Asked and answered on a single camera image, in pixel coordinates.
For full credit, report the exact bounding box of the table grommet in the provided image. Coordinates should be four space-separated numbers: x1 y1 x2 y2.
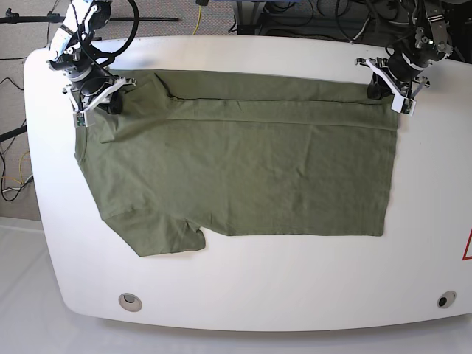
437 291 457 308
118 293 142 313

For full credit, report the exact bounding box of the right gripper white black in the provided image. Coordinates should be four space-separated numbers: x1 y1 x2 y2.
63 76 136 115

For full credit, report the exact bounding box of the black tripod bar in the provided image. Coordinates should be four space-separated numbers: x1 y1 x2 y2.
0 10 180 26

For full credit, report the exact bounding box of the olive green T-shirt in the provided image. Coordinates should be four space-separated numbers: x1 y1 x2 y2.
75 70 399 257

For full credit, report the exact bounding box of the black stand leg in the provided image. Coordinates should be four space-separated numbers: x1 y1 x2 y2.
0 125 27 142

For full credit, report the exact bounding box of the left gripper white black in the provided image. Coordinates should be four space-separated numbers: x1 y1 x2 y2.
355 56 430 100

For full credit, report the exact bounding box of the yellow floor cable coil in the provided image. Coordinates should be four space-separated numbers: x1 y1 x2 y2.
0 150 34 191

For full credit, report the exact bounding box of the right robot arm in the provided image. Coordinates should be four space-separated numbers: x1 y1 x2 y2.
47 1 139 121

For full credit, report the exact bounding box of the left table grommet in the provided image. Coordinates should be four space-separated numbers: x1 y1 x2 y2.
118 293 142 313

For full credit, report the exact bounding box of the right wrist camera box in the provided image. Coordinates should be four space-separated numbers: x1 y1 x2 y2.
74 110 95 128

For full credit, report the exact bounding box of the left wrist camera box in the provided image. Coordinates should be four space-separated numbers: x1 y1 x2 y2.
391 94 416 116

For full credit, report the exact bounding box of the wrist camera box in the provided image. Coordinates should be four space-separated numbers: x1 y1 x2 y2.
391 94 416 116
74 110 95 128

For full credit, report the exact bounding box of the red triangle sticker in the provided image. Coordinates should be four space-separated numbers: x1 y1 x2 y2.
462 230 472 260

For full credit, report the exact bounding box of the right table grommet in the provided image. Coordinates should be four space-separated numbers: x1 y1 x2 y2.
437 291 457 308

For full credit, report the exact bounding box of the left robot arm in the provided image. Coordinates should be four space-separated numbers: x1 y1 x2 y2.
334 1 470 101

